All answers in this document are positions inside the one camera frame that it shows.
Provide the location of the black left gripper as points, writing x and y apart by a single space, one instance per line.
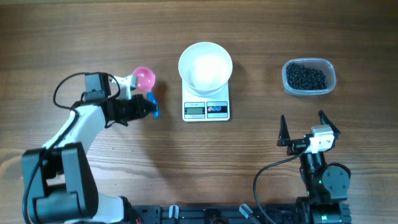
137 107

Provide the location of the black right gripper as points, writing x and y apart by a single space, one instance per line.
298 145

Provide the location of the pink scoop blue handle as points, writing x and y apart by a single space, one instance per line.
146 81

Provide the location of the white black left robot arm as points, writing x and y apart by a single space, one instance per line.
59 184

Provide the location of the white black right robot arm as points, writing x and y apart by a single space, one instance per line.
326 184

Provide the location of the white digital kitchen scale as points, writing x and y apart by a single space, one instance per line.
206 107

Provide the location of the white bowl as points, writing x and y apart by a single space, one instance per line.
205 67

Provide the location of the black beans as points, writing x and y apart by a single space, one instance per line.
300 77

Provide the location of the clear plastic container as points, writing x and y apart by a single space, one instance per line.
317 63

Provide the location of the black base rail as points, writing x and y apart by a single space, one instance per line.
242 214

